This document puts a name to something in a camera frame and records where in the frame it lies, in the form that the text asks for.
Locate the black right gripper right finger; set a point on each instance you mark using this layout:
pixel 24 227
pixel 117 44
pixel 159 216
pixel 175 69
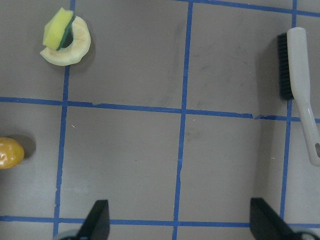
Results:
pixel 266 224

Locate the yellow green sponge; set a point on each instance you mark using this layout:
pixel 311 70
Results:
pixel 58 32

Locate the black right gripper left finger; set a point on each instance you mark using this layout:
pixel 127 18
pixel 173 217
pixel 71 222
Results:
pixel 96 226

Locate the yellow toy lemon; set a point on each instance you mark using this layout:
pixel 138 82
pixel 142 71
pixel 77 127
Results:
pixel 11 153

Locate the beige brush black bristles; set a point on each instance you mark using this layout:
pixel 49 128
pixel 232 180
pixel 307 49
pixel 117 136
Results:
pixel 295 84

